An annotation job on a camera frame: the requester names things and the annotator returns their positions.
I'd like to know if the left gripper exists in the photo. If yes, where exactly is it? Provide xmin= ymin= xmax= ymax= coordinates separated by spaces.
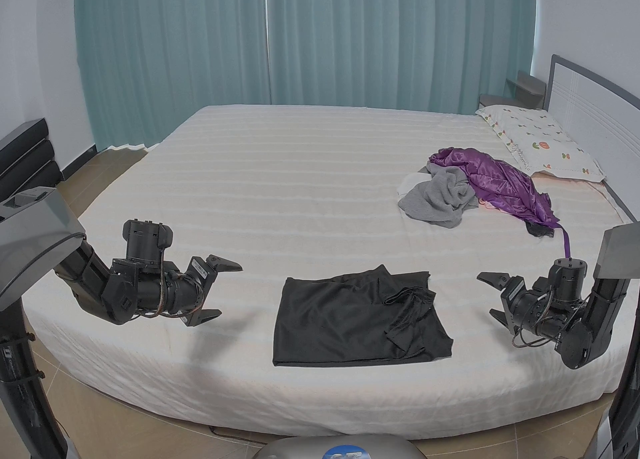
xmin=166 ymin=254 xmax=244 ymax=329

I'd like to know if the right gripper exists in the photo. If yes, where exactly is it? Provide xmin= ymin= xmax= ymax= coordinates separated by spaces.
xmin=476 ymin=272 xmax=552 ymax=338

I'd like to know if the black T-shirt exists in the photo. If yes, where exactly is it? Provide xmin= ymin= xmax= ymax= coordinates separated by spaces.
xmin=272 ymin=264 xmax=454 ymax=368

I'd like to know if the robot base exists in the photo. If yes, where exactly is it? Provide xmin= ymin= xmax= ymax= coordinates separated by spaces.
xmin=250 ymin=436 xmax=416 ymax=459

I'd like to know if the bed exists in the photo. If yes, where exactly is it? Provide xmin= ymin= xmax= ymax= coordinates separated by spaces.
xmin=22 ymin=54 xmax=640 ymax=440

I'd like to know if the small black garment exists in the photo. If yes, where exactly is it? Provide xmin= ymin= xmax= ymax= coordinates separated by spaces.
xmin=525 ymin=221 xmax=557 ymax=240

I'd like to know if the grey garment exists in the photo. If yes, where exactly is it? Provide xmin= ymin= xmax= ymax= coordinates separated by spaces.
xmin=398 ymin=166 xmax=480 ymax=229

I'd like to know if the purple garment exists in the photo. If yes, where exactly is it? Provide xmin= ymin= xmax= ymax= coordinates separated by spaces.
xmin=431 ymin=147 xmax=573 ymax=258

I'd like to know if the white garment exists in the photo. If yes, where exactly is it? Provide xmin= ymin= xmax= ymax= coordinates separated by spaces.
xmin=397 ymin=172 xmax=433 ymax=196

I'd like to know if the white printed pillow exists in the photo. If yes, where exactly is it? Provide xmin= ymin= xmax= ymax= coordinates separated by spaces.
xmin=475 ymin=104 xmax=607 ymax=183

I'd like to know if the grey bedside table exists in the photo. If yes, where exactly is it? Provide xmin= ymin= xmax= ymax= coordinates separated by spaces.
xmin=479 ymin=71 xmax=547 ymax=113

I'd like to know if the black chest of drawers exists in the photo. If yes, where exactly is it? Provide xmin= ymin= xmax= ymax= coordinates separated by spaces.
xmin=0 ymin=118 xmax=63 ymax=203

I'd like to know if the blue-green curtain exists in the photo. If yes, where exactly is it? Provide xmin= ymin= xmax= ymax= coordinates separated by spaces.
xmin=74 ymin=0 xmax=273 ymax=153
xmin=265 ymin=0 xmax=537 ymax=115

